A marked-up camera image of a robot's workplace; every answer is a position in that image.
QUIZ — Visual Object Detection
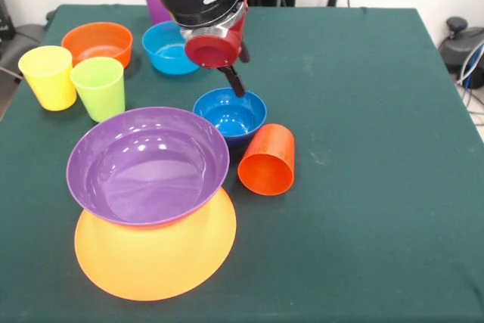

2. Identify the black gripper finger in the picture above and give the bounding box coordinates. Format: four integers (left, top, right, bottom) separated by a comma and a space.
239, 39, 252, 64
220, 64, 247, 98

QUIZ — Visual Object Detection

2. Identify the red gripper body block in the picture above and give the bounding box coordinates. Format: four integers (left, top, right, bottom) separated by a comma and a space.
184, 0, 250, 70

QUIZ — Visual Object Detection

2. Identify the dark blue plastic bowl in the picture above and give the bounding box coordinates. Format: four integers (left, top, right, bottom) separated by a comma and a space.
192, 87, 268, 149

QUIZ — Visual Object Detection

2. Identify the red plastic cup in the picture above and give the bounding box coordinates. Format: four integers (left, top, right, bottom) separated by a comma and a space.
237, 123, 296, 197

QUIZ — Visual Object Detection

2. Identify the purple plastic bowl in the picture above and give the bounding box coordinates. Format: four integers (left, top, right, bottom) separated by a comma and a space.
66, 106, 231, 225

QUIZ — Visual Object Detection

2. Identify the large yellow plastic bowl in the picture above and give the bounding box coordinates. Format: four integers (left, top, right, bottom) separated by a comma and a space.
73, 185, 238, 303

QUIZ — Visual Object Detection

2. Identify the light blue plastic bowl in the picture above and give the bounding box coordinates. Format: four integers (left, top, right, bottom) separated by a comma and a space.
141, 20, 201, 76

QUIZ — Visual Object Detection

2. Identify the purple plastic cup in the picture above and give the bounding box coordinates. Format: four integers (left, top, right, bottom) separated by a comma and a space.
141, 0, 175, 26

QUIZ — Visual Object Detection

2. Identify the orange-red plastic bowl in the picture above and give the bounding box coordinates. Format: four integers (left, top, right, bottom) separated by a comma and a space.
60, 21, 134, 70

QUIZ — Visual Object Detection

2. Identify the green plastic cup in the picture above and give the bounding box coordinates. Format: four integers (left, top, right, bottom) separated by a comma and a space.
70, 56, 126, 123

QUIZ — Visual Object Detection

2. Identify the yellow plastic cup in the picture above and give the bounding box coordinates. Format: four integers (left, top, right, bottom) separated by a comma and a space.
17, 45, 78, 112

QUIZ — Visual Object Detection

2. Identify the dark green tablecloth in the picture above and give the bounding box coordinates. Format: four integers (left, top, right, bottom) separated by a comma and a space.
0, 4, 484, 323

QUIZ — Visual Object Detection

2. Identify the tangle of floor cables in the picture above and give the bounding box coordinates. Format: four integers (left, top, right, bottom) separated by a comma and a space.
455, 42, 484, 127

